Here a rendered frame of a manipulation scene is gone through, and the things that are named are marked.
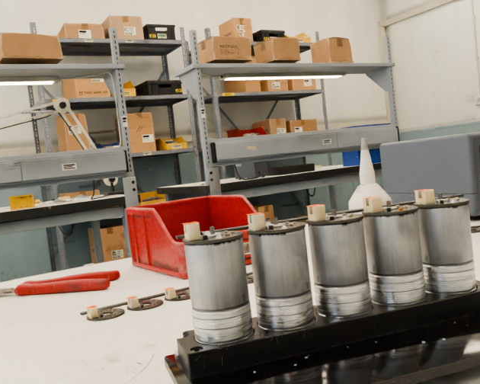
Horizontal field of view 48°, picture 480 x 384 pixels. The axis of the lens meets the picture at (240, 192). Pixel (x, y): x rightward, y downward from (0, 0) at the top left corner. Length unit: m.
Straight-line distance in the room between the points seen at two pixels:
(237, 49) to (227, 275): 2.73
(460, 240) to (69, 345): 0.21
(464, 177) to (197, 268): 0.45
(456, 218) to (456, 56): 5.78
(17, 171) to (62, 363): 2.14
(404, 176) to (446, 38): 5.44
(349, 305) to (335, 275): 0.01
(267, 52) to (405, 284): 2.87
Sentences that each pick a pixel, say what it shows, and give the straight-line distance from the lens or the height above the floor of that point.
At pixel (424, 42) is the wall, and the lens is 6.29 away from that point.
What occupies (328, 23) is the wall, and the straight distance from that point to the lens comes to 6.14.
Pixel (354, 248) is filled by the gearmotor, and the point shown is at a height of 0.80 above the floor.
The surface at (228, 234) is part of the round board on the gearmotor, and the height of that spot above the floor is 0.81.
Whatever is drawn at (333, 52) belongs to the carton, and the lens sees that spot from 3.31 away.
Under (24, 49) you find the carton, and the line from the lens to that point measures 2.55.
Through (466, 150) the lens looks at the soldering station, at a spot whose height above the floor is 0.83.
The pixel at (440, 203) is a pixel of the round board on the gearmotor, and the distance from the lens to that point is 0.26.
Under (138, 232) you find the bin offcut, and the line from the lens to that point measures 0.53.
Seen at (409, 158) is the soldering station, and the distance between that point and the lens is 0.69.
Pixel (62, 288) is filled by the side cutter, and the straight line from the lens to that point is 0.47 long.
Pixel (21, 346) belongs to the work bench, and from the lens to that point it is 0.35.
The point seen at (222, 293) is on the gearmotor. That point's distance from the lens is 0.21.
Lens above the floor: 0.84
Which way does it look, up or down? 3 degrees down
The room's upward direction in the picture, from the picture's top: 6 degrees counter-clockwise
